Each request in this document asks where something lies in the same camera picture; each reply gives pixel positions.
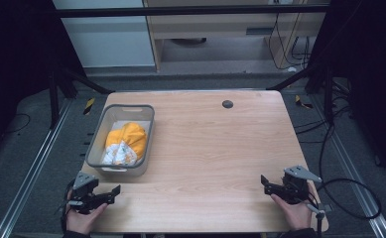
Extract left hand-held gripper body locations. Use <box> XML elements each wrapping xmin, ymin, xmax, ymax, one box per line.
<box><xmin>66</xmin><ymin>170</ymin><xmax>100</xmax><ymax>215</ymax></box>

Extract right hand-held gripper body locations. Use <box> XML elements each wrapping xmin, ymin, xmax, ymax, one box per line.
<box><xmin>281</xmin><ymin>165</ymin><xmax>323</xmax><ymax>205</ymax></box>

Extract person's left hand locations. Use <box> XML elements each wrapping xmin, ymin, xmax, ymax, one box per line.
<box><xmin>65</xmin><ymin>189</ymin><xmax>109</xmax><ymax>236</ymax></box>

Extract person's right hand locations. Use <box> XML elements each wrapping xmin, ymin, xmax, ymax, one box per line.
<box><xmin>270</xmin><ymin>182</ymin><xmax>315</xmax><ymax>232</ymax></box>

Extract orange and white cloth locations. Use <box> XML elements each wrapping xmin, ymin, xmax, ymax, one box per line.
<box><xmin>102</xmin><ymin>121</ymin><xmax>148</xmax><ymax>167</ymax></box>

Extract grey plastic basket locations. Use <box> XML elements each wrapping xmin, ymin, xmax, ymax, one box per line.
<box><xmin>84</xmin><ymin>103</ymin><xmax>156</xmax><ymax>178</ymax></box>

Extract yellow black striped tape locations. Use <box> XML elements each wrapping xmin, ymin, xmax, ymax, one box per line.
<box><xmin>294</xmin><ymin>94</ymin><xmax>314</xmax><ymax>110</ymax></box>
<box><xmin>82</xmin><ymin>97</ymin><xmax>96</xmax><ymax>116</ymax></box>

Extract black metal stand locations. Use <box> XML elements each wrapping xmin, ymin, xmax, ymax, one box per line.
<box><xmin>266</xmin><ymin>64</ymin><xmax>351</xmax><ymax>125</ymax></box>
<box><xmin>47</xmin><ymin>64</ymin><xmax>115</xmax><ymax>130</ymax></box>

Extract black curtain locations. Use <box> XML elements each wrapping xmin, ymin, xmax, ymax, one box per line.
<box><xmin>304</xmin><ymin>0</ymin><xmax>386</xmax><ymax>182</ymax></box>
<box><xmin>0</xmin><ymin>0</ymin><xmax>85</xmax><ymax>163</ymax></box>

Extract white cabinet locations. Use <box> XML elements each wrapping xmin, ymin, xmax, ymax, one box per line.
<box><xmin>52</xmin><ymin>0</ymin><xmax>156</xmax><ymax>69</ymax></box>

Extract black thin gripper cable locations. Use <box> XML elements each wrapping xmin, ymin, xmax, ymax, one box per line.
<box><xmin>60</xmin><ymin>178</ymin><xmax>76</xmax><ymax>232</ymax></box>

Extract grey cable plug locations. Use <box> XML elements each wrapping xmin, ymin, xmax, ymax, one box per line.
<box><xmin>306</xmin><ymin>203</ymin><xmax>332</xmax><ymax>238</ymax></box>

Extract metal floor rail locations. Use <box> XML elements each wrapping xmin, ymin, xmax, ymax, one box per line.
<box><xmin>311</xmin><ymin>95</ymin><xmax>386</xmax><ymax>238</ymax></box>
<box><xmin>0</xmin><ymin>98</ymin><xmax>73</xmax><ymax>238</ymax></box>

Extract black looped gripper cable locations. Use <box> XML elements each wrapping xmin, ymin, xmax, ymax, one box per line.
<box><xmin>315</xmin><ymin>122</ymin><xmax>382</xmax><ymax>221</ymax></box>

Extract black floor cable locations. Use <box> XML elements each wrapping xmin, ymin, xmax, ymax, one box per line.
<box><xmin>293</xmin><ymin>95</ymin><xmax>350</xmax><ymax>145</ymax></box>
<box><xmin>1</xmin><ymin>113</ymin><xmax>32</xmax><ymax>135</ymax></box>

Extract black hanging desk cables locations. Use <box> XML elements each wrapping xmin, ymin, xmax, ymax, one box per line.
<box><xmin>267</xmin><ymin>13</ymin><xmax>314</xmax><ymax>71</ymax></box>

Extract black horizontal frame bar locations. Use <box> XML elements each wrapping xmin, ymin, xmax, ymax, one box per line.
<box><xmin>53</xmin><ymin>4</ymin><xmax>330</xmax><ymax>19</ymax></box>

